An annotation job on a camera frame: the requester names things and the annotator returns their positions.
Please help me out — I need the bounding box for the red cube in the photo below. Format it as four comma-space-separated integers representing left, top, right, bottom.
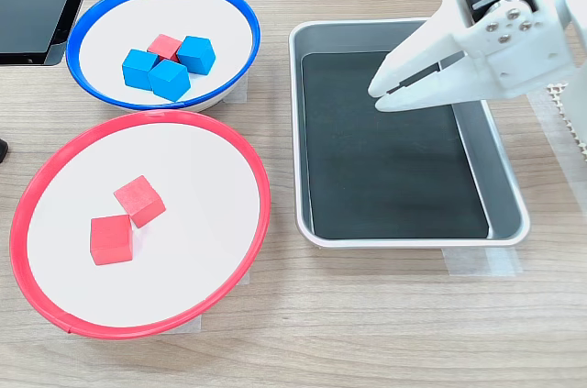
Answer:
113, 174, 167, 229
146, 33, 183, 63
89, 214, 135, 266

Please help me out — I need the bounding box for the steel tray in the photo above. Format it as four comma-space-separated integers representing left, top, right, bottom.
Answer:
288, 17, 532, 249

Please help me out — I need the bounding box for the translucent tape sheet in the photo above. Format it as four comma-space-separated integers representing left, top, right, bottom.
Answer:
526, 84, 587, 217

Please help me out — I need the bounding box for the black tray mat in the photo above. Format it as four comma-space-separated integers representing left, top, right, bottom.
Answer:
301, 50, 490, 241

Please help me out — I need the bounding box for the translucent tape strip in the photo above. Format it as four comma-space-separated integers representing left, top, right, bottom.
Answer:
441, 246, 524, 277

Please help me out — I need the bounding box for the blue cube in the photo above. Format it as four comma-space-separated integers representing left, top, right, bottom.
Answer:
176, 35, 216, 75
121, 49, 161, 92
148, 60, 192, 103

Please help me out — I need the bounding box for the red-rimmed white plate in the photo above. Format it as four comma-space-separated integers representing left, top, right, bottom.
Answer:
8, 108, 271, 341

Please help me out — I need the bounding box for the blue-rimmed white plate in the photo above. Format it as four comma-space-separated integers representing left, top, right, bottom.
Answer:
65, 0, 261, 113

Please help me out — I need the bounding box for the black glossy device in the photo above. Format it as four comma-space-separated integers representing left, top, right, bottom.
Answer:
0, 0, 103, 67

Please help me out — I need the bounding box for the pale perforated base plate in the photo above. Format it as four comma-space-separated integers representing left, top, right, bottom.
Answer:
545, 80, 587, 164

